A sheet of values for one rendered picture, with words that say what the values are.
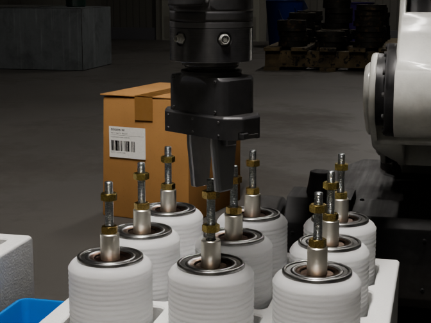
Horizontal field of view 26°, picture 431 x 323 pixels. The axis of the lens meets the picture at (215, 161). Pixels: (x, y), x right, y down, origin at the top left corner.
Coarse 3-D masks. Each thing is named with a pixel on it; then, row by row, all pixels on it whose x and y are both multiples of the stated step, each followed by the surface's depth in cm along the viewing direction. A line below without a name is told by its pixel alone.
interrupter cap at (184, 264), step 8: (184, 256) 106; (192, 256) 106; (200, 256) 106; (224, 256) 106; (232, 256) 106; (184, 264) 103; (192, 264) 103; (200, 264) 104; (224, 264) 104; (232, 264) 103; (240, 264) 103; (192, 272) 100; (200, 272) 100; (208, 272) 100; (216, 272) 100; (224, 272) 100; (232, 272) 101
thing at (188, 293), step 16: (176, 272) 102; (240, 272) 101; (176, 288) 101; (192, 288) 100; (208, 288) 99; (224, 288) 99; (240, 288) 100; (176, 304) 101; (192, 304) 100; (208, 304) 100; (224, 304) 100; (240, 304) 101; (176, 320) 102; (192, 320) 100; (208, 320) 100; (224, 320) 100; (240, 320) 101
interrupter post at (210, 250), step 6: (204, 240) 102; (216, 240) 102; (204, 246) 102; (210, 246) 102; (216, 246) 102; (204, 252) 102; (210, 252) 102; (216, 252) 102; (204, 258) 103; (210, 258) 102; (216, 258) 102; (204, 264) 103; (210, 264) 102; (216, 264) 103
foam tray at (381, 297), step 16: (288, 256) 132; (384, 272) 124; (272, 288) 120; (368, 288) 118; (384, 288) 118; (64, 304) 112; (160, 304) 112; (368, 304) 117; (384, 304) 112; (48, 320) 107; (64, 320) 107; (160, 320) 107; (256, 320) 109; (368, 320) 107; (384, 320) 107
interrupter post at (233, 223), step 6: (228, 216) 114; (234, 216) 113; (240, 216) 114; (228, 222) 114; (234, 222) 113; (240, 222) 114; (228, 228) 114; (234, 228) 114; (240, 228) 114; (228, 234) 114; (234, 234) 114; (240, 234) 114
